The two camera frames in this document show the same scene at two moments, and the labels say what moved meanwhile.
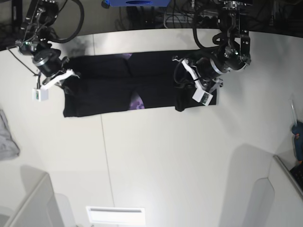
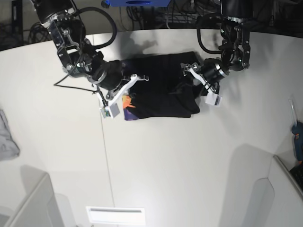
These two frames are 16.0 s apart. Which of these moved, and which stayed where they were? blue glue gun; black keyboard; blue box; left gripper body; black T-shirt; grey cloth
Moved: left gripper body; black T-shirt
Stayed: blue box; black keyboard; blue glue gun; grey cloth
